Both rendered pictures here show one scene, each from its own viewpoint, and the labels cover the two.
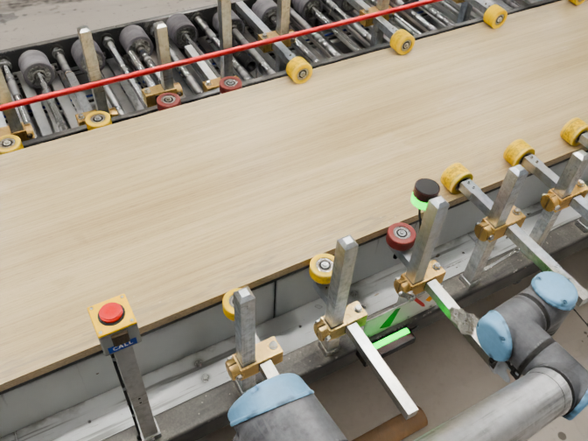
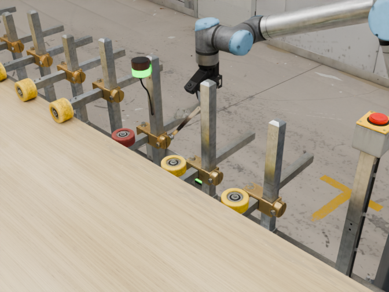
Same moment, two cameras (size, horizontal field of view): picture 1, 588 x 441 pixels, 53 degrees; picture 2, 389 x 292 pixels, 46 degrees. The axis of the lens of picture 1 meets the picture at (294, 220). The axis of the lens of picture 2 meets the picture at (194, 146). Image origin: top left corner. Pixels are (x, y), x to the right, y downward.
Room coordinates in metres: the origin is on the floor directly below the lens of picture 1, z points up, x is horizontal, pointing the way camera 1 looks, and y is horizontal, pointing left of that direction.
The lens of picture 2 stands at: (1.18, 1.06, 1.75)
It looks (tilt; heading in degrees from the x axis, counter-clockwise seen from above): 34 degrees down; 256
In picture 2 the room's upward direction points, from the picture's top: 1 degrees counter-clockwise
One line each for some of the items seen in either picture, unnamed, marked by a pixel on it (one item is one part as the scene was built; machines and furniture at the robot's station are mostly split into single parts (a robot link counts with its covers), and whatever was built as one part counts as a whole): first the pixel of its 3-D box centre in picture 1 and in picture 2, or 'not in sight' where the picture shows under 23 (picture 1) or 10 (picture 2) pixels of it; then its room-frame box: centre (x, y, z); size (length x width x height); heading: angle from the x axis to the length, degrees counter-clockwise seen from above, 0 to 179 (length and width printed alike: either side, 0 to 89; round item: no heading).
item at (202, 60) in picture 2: not in sight; (206, 57); (0.73, -0.54, 1.05); 0.10 x 0.09 x 0.05; 122
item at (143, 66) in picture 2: (426, 190); (140, 63); (1.01, -0.31, 1.16); 0.06 x 0.06 x 0.02
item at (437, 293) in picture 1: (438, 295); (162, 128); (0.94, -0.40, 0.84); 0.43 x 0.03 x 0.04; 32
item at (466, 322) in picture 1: (465, 317); (181, 111); (0.85, -0.45, 0.87); 0.09 x 0.07 x 0.02; 32
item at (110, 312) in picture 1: (111, 313); (378, 120); (0.57, 0.31, 1.22); 0.04 x 0.04 x 0.02
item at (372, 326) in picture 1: (402, 313); (169, 159); (0.93, -0.32, 0.75); 0.26 x 0.01 x 0.10; 122
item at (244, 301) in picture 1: (245, 351); (271, 189); (0.71, 0.09, 0.88); 0.04 x 0.04 x 0.48; 32
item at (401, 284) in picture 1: (418, 278); (153, 136); (0.99, -0.35, 0.85); 0.14 x 0.06 x 0.05; 122
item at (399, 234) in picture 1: (398, 244); (124, 146); (1.10, -0.30, 0.85); 0.08 x 0.08 x 0.11
